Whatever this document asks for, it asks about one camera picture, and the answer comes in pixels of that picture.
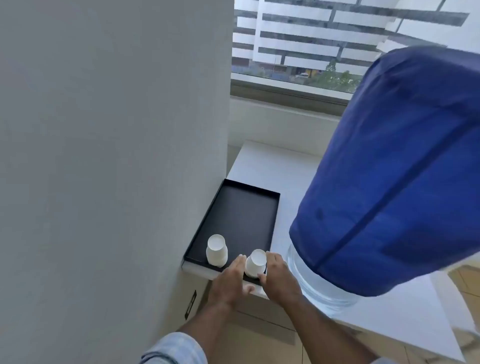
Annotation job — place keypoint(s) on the person's left hand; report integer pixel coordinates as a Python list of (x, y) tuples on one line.
[(225, 287)]

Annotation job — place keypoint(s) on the person's right hand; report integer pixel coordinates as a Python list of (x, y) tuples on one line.
[(279, 283)]

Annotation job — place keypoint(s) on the person's right thumb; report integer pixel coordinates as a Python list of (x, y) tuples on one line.
[(262, 279)]

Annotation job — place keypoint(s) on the person's left thumb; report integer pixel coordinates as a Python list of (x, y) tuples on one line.
[(249, 290)]

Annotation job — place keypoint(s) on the white paper cup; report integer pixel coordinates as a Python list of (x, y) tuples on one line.
[(255, 263), (216, 251)]

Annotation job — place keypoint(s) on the person's right forearm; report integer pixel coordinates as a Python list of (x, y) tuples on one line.
[(326, 333)]

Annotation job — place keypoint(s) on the person's left forearm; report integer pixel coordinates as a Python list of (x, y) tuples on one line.
[(204, 322)]

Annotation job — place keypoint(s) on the white cabinet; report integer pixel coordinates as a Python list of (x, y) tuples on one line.
[(258, 318)]

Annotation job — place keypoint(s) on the clear water dispenser bottle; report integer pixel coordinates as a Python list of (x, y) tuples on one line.
[(318, 290)]

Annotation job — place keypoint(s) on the black rectangular tray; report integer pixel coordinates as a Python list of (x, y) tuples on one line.
[(243, 213)]

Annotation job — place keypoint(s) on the light blue shirt sleeve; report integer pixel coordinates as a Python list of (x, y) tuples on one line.
[(174, 350)]

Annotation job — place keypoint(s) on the blue fabric bottle cover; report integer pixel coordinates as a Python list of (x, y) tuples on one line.
[(390, 180)]

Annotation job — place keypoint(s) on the window with grey frame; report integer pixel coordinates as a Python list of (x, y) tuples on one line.
[(300, 41)]

